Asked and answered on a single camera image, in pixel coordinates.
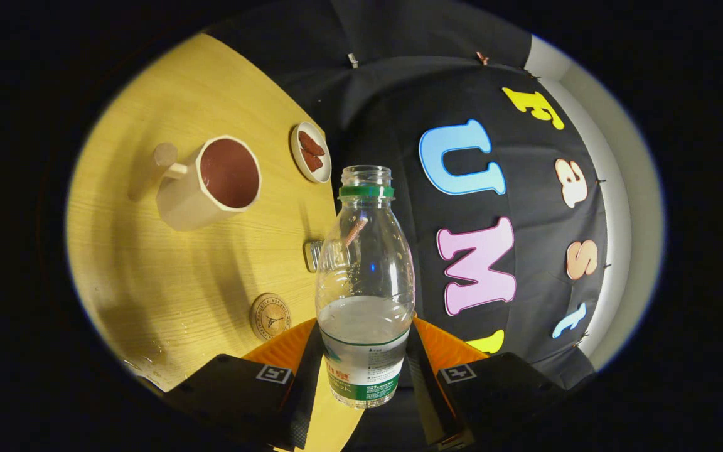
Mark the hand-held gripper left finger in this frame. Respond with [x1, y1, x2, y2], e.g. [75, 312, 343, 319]
[164, 317, 328, 452]

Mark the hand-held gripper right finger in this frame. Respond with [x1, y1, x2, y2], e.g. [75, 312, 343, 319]
[402, 317, 569, 452]

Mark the round wooden coaster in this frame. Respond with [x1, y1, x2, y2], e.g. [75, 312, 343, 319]
[250, 293, 292, 342]

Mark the clear plastic juice bottle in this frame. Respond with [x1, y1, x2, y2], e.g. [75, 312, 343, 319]
[315, 165, 416, 409]

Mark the cream cup with red inside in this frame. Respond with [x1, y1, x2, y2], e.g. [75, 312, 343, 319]
[153, 135, 263, 232]

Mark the ribbed clear glass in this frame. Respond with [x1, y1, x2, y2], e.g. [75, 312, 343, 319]
[304, 240, 337, 274]

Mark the pink striped straw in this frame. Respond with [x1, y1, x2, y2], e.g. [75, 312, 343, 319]
[344, 217, 368, 247]

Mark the wooden table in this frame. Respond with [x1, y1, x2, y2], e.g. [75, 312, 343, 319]
[65, 33, 365, 452]

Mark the white round plate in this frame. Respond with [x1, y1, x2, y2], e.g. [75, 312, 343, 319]
[290, 121, 333, 185]

